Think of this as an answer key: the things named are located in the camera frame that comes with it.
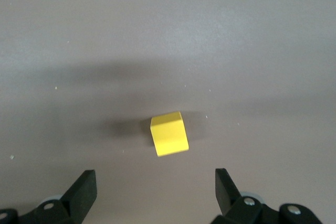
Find brown table mat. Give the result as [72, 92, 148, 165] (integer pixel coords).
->
[0, 0, 336, 224]

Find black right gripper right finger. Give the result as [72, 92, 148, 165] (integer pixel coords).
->
[212, 168, 323, 224]

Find yellow cube block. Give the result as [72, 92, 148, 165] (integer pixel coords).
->
[150, 111, 190, 158]

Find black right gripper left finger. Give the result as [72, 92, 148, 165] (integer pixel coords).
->
[0, 169, 98, 224]

